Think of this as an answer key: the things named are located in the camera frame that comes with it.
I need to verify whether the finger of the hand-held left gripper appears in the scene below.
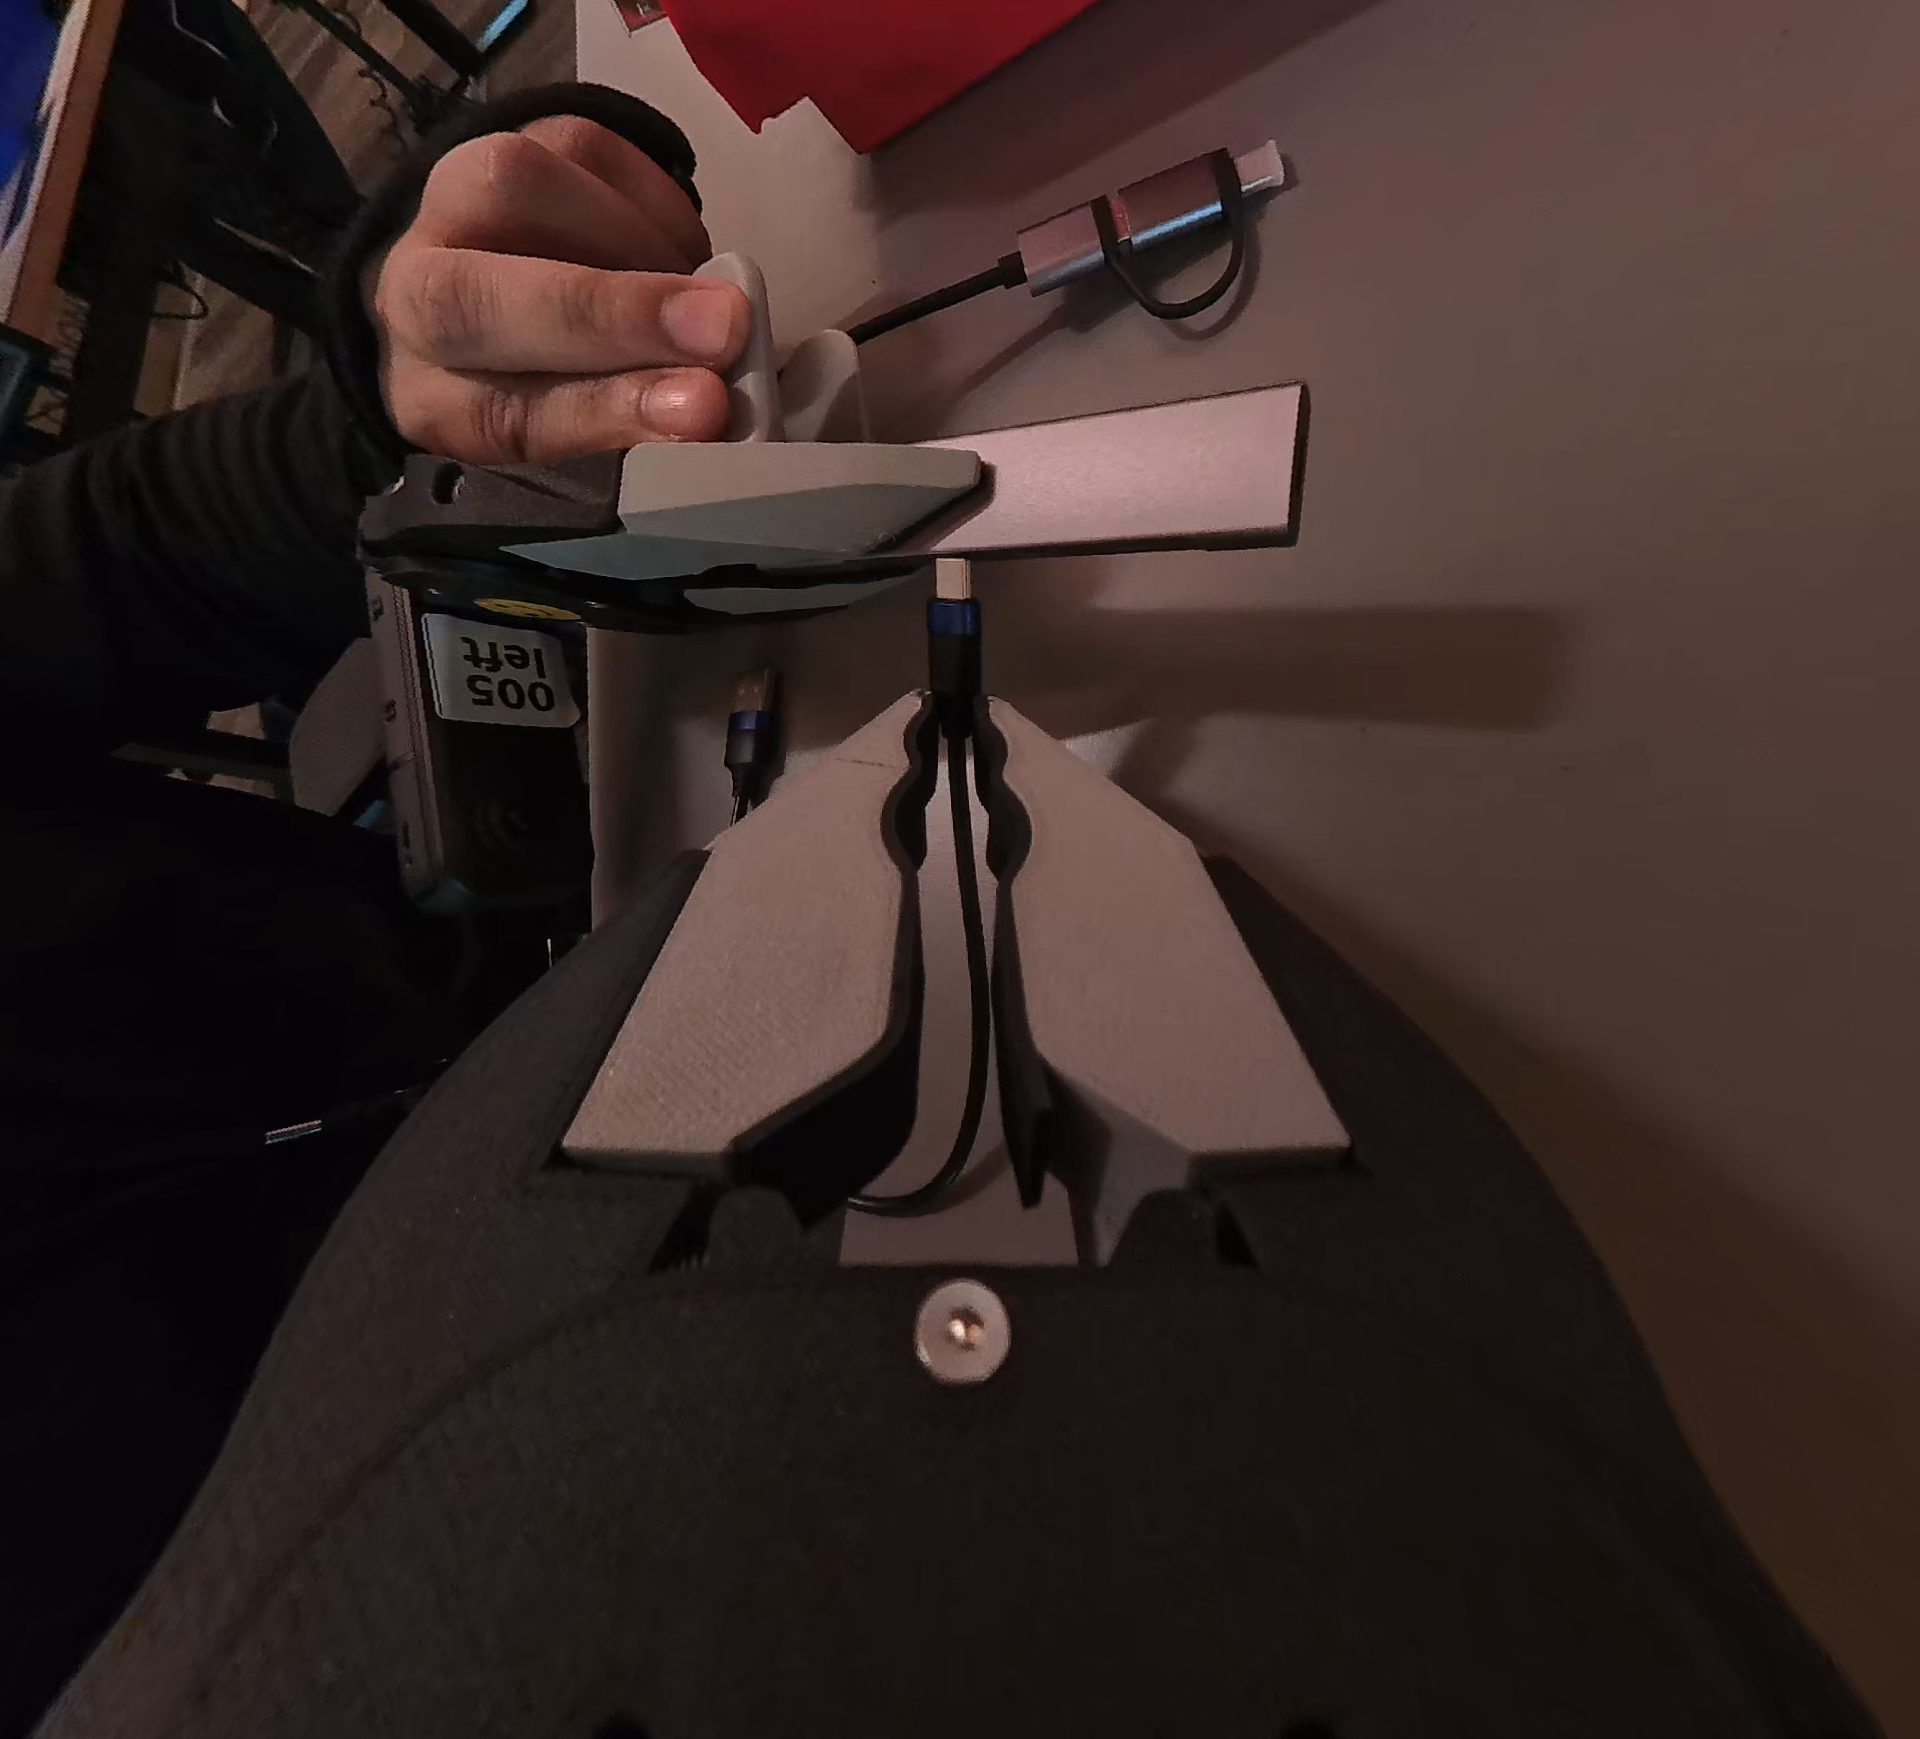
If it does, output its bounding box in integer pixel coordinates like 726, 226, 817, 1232
495, 440, 992, 549
495, 540, 939, 630

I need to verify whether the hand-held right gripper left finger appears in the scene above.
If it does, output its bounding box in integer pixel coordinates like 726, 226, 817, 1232
559, 694, 928, 1185

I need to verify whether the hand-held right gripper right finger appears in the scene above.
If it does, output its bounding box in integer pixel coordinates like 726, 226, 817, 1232
979, 694, 1356, 1210

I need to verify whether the black usb-c cable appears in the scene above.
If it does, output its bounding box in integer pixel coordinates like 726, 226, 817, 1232
721, 556, 1008, 1214

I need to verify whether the black hub cable with adapter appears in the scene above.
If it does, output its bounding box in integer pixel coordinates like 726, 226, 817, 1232
849, 141, 1292, 350

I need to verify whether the person's left hand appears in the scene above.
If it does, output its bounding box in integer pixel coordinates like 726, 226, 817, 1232
373, 115, 766, 466

